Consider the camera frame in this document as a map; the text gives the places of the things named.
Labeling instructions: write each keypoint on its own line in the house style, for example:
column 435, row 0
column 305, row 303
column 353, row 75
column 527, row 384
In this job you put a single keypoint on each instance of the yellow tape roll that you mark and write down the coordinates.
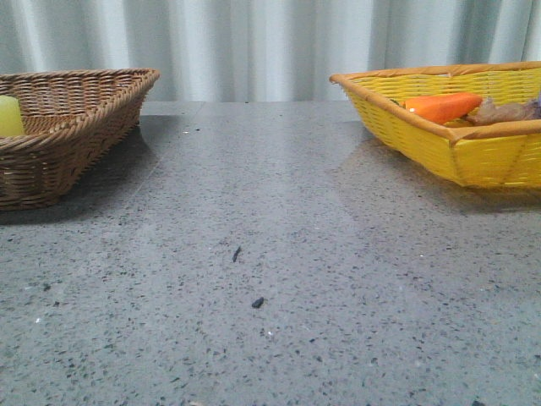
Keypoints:
column 11, row 123

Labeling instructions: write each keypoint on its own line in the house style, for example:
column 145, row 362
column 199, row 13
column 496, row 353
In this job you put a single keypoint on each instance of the white pleated curtain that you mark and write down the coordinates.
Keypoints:
column 248, row 51

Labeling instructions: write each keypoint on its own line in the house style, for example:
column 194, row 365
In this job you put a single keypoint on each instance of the orange toy carrot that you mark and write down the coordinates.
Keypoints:
column 442, row 109

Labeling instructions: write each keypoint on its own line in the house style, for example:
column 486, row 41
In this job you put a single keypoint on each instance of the brown wicker basket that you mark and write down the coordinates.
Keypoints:
column 72, row 119

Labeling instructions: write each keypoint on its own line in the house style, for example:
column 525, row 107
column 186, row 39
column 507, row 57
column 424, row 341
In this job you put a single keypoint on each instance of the brown ginger root toy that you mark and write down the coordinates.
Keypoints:
column 488, row 113

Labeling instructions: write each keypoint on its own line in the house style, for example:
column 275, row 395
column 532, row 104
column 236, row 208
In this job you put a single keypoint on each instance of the yellow wicker basket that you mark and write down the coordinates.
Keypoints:
column 499, row 155

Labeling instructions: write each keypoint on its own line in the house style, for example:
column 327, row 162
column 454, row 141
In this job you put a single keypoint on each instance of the purple toy vegetable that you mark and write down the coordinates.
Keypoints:
column 533, row 107

